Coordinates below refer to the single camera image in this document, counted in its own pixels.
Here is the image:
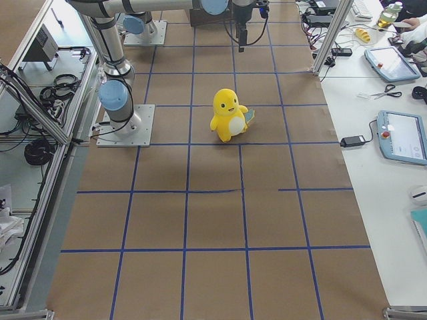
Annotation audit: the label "green tea bottle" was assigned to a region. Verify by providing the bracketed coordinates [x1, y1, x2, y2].
[376, 1, 403, 28]

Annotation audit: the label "yellow plush duck toy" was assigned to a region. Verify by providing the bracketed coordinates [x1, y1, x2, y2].
[209, 89, 255, 143]

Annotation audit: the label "brown kraft paper mat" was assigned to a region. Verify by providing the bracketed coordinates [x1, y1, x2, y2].
[47, 1, 387, 319]

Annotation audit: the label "blue teach pendant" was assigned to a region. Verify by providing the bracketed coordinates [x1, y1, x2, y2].
[364, 47, 421, 83]
[377, 111, 426, 166]

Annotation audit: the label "teal notebook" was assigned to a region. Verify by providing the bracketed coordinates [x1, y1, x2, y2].
[410, 209, 426, 250]

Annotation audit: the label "crumpled white paper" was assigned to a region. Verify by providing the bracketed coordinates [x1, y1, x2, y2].
[0, 184, 25, 249]

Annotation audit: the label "black handled scissors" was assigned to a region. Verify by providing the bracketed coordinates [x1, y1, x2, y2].
[371, 84, 402, 99]

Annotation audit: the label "near blue teach pendant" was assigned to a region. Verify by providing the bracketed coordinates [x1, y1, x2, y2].
[377, 111, 426, 166]

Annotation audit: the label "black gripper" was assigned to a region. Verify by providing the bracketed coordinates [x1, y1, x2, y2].
[232, 0, 270, 53]

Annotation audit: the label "aluminium frame post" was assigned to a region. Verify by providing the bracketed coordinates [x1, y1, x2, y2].
[312, 0, 353, 75]

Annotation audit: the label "black coiled cable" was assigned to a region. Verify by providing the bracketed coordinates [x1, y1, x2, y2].
[23, 138, 55, 167]

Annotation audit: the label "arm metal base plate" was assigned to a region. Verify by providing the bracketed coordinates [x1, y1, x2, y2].
[96, 104, 155, 147]
[123, 16, 167, 47]

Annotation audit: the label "yellow banana toy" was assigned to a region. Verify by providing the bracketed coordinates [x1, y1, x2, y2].
[354, 28, 371, 43]

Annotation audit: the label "far blue teach pendant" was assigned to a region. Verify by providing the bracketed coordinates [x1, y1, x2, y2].
[364, 47, 421, 83]

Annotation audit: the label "grey control box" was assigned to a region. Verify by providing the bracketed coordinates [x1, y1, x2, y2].
[19, 24, 59, 71]

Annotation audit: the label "black power adapter brick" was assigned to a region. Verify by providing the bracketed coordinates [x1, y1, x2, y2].
[340, 135, 366, 148]

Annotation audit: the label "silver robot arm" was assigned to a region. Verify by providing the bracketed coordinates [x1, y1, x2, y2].
[68, 0, 269, 79]
[123, 11, 157, 37]

